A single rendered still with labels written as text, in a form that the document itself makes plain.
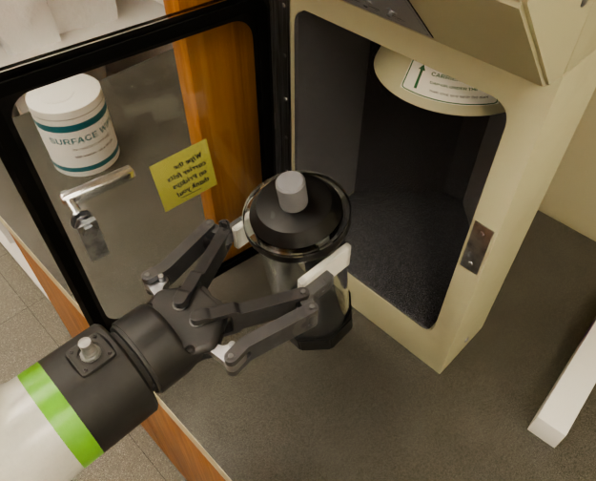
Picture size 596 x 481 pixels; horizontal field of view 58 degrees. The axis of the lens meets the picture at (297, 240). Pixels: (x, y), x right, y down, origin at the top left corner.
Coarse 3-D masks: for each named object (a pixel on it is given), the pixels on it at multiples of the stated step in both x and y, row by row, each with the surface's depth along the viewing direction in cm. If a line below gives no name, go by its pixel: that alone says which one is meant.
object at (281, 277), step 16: (320, 176) 55; (256, 192) 54; (256, 240) 51; (336, 240) 50; (288, 256) 50; (304, 256) 50; (272, 272) 56; (288, 272) 54; (304, 272) 53; (272, 288) 60; (288, 288) 56; (336, 288) 58; (320, 304) 59; (336, 304) 61; (320, 320) 62; (336, 320) 64; (304, 336) 65; (320, 336) 65
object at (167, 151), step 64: (128, 64) 51; (192, 64) 55; (64, 128) 51; (128, 128) 55; (192, 128) 60; (256, 128) 67; (64, 192) 55; (128, 192) 60; (192, 192) 67; (128, 256) 66
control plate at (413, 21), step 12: (348, 0) 46; (360, 0) 44; (372, 0) 42; (384, 0) 40; (396, 0) 39; (408, 0) 37; (384, 12) 44; (396, 12) 42; (408, 12) 40; (408, 24) 43; (420, 24) 41; (432, 36) 43
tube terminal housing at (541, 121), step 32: (320, 0) 54; (384, 32) 50; (416, 32) 48; (448, 64) 47; (480, 64) 45; (576, 64) 41; (512, 96) 44; (544, 96) 42; (576, 96) 46; (512, 128) 46; (544, 128) 44; (512, 160) 48; (544, 160) 51; (512, 192) 49; (544, 192) 59; (512, 224) 56; (512, 256) 66; (352, 288) 80; (448, 288) 64; (480, 288) 62; (384, 320) 78; (448, 320) 67; (480, 320) 75; (416, 352) 77; (448, 352) 71
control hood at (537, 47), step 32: (416, 0) 37; (448, 0) 33; (480, 0) 30; (512, 0) 29; (544, 0) 30; (576, 0) 33; (448, 32) 39; (480, 32) 36; (512, 32) 32; (544, 32) 32; (576, 32) 37; (512, 64) 38; (544, 64) 35
